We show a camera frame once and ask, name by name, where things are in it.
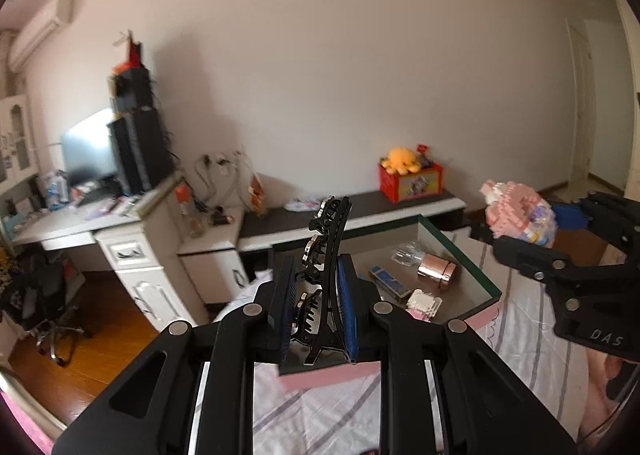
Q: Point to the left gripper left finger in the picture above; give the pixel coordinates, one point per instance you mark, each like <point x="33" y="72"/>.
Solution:
<point x="191" y="390"/>

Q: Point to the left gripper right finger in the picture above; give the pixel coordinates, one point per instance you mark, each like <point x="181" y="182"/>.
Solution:
<point x="443" y="390"/>

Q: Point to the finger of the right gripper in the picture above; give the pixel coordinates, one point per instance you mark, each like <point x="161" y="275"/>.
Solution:
<point x="569" y="217"/>
<point x="533" y="261"/>

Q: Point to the rose gold metal cup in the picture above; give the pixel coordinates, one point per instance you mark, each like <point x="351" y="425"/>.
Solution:
<point x="438" y="269"/>

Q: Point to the pink white block toy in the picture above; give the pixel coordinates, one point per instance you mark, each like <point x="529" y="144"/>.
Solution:
<point x="423" y="306"/>

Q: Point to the clear glass perfume bottle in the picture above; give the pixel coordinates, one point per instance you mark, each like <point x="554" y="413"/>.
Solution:
<point x="410" y="254"/>

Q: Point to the black flower hair clip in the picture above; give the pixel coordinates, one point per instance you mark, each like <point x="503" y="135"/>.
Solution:
<point x="320" y="322"/>

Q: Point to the person's hand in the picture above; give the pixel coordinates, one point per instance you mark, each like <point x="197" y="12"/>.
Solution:
<point x="607" y="376"/>

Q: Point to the white door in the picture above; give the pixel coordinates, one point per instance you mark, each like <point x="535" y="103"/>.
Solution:
<point x="585" y="112"/>

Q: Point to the pink bedding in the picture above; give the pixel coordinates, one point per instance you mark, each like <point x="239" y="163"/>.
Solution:
<point x="37" y="423"/>

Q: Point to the white striped quilted tablecloth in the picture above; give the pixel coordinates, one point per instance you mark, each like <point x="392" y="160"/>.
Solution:
<point x="443" y="389"/>

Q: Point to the red cartoon storage box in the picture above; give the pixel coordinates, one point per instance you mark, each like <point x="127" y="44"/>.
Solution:
<point x="424" y="183"/>

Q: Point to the low black white tv stand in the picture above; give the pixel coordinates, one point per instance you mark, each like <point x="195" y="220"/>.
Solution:
<point x="224" y="260"/>

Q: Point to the black office chair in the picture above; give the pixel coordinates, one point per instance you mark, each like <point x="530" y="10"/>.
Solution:
<point x="38" y="290"/>

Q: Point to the white desk with drawers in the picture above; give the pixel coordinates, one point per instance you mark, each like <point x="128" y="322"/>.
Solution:
<point x="139" y="238"/>

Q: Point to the orange octopus plush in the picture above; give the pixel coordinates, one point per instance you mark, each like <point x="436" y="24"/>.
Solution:
<point x="401" y="161"/>

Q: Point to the orange cap water bottle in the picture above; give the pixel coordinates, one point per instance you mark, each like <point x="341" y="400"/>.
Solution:
<point x="190" y="215"/>

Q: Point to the pink and green box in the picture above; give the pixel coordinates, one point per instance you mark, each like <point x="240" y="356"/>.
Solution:
<point x="471" y="295"/>

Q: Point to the anatomy model figurine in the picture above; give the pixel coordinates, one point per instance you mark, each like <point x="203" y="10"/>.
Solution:
<point x="257" y="197"/>

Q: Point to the black computer tower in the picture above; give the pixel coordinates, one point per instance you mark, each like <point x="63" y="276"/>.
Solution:
<point x="140" y="150"/>

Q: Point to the black computer monitor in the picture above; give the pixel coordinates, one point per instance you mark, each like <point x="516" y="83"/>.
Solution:
<point x="87" y="149"/>

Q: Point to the white glass door cabinet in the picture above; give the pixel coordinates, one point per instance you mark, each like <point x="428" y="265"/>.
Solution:
<point x="18" y="156"/>

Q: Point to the black boxes stack on tower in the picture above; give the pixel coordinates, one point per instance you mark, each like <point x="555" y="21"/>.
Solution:
<point x="129" y="84"/>

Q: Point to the white wall power sockets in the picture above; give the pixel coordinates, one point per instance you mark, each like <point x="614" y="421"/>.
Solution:
<point x="235" y="159"/>

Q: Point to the white wall air conditioner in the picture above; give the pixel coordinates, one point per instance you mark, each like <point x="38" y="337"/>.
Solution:
<point x="50" y="20"/>

